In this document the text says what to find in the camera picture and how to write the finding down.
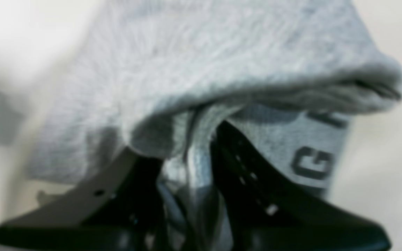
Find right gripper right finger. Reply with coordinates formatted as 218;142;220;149
211;122;391;251

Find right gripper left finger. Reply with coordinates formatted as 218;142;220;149
0;149;170;251

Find grey T-shirt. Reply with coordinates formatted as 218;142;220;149
28;0;402;251

